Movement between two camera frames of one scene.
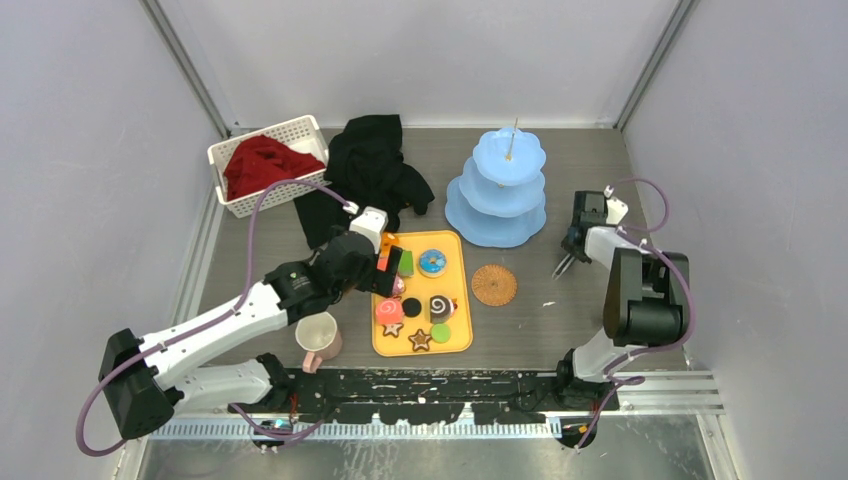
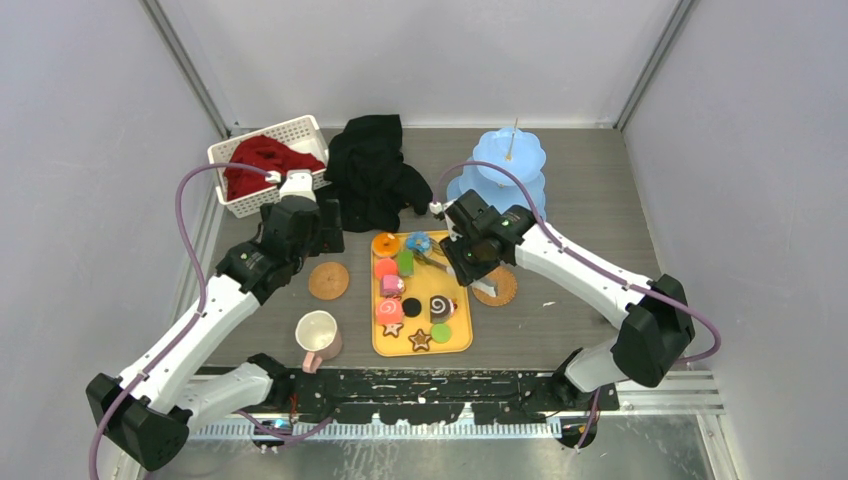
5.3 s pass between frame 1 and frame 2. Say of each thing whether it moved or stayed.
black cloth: stayed
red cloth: stayed
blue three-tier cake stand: stayed
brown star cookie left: stayed
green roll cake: stayed
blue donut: moved
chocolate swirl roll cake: stayed
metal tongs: moved
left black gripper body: moved
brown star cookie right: stayed
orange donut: stayed
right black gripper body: moved
